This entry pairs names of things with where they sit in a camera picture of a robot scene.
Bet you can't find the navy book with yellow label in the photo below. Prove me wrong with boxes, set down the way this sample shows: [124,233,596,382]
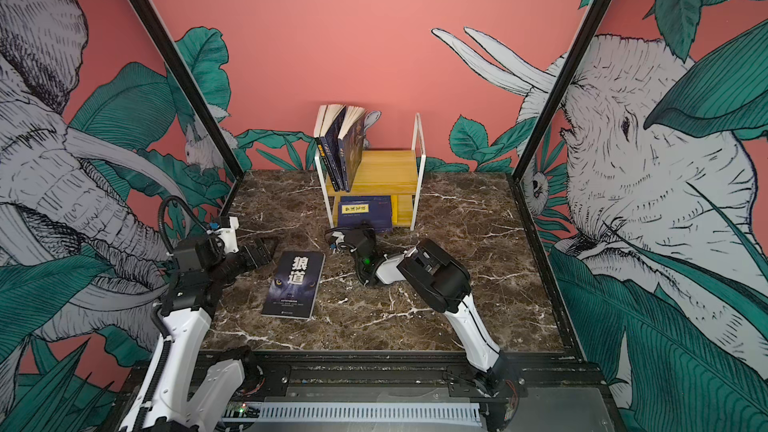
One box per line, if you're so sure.
[337,196,393,233]

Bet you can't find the dark purple book white strip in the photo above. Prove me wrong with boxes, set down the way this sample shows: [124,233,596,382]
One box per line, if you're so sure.
[261,251,325,320]

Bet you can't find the purple book with old man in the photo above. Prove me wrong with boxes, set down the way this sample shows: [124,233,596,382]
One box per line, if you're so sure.
[319,104,347,191]

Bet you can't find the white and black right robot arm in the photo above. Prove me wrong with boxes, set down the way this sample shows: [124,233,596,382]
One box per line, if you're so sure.
[326,225,525,396]

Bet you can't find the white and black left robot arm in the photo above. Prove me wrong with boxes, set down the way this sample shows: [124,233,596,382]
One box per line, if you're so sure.
[119,230,273,431]

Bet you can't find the yellow cartoon cover book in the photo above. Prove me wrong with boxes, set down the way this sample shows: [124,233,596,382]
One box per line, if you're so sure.
[391,195,414,228]

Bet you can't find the dark brown standing book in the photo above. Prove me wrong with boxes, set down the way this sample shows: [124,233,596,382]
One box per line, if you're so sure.
[314,104,344,192]

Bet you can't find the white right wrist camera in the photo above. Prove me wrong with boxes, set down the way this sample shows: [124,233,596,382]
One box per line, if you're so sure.
[324,228,346,249]

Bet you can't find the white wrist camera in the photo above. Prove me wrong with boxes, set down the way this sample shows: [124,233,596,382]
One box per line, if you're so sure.
[324,228,346,249]
[208,215,239,253]

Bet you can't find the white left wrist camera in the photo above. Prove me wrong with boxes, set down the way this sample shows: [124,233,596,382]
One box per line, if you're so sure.
[208,215,239,253]

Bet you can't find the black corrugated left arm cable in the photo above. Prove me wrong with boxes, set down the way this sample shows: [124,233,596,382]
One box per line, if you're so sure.
[157,194,211,253]

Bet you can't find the white frame wooden bookshelf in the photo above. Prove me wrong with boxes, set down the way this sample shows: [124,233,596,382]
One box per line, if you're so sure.
[314,113,426,231]

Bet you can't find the white slotted cable duct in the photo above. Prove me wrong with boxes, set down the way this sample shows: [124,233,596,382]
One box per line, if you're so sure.
[220,402,484,427]

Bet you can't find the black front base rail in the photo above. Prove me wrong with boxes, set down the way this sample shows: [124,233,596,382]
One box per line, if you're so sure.
[191,347,626,431]

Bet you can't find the black left frame post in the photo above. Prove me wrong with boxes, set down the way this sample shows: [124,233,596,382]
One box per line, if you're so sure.
[128,0,244,180]

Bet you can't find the black frame post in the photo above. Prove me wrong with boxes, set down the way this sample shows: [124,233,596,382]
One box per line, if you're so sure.
[128,0,244,180]
[512,0,612,183]

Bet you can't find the black right frame post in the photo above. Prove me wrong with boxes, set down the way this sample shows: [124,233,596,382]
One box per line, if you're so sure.
[512,0,612,183]

